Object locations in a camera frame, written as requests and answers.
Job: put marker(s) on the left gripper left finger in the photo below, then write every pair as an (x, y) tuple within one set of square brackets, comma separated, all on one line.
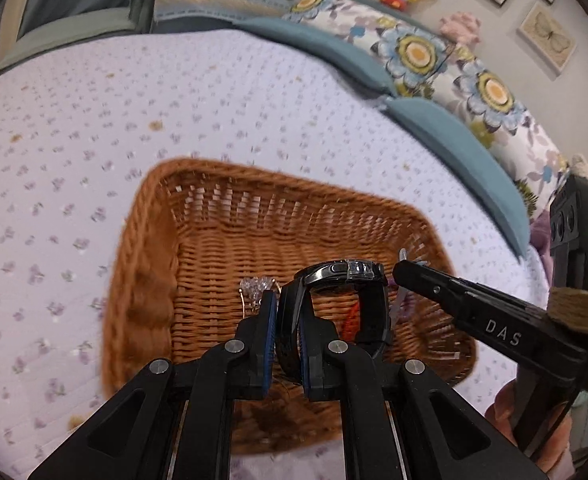
[(173, 421)]

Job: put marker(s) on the left floral pillow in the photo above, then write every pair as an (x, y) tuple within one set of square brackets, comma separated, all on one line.
[(411, 54)]

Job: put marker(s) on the black wristwatch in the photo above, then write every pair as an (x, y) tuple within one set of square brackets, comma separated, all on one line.
[(349, 293)]

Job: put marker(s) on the pink plush toy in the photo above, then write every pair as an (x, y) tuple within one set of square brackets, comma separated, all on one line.
[(461, 27)]

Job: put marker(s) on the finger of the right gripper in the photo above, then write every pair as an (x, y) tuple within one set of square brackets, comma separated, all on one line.
[(429, 283)]

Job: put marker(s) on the right teal pillow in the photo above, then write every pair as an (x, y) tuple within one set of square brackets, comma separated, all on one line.
[(446, 137)]

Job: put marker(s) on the left teal pillow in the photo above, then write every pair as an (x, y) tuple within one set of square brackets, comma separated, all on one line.
[(351, 60)]

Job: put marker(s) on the right floral pillow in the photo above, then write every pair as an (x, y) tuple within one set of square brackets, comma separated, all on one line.
[(503, 125)]

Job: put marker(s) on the white teddy bear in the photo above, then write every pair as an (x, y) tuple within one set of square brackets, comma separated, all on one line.
[(579, 166)]

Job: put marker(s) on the person right hand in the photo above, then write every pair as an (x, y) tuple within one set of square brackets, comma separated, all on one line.
[(555, 459)]

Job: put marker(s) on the floral lilac bedspread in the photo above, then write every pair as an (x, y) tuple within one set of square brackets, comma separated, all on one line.
[(143, 177)]

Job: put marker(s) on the butterfly picture frame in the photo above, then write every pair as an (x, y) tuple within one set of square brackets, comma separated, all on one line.
[(553, 43)]

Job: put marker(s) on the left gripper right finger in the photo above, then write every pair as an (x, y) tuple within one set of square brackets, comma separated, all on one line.
[(402, 421)]

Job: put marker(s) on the floral pillow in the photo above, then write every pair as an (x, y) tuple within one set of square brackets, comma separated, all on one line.
[(503, 125), (411, 54)]

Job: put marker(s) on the teal pillow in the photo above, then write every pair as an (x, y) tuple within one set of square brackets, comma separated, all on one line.
[(446, 137), (351, 60)]

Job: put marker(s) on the black tracker camera box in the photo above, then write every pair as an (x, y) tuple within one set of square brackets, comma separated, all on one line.
[(569, 234)]

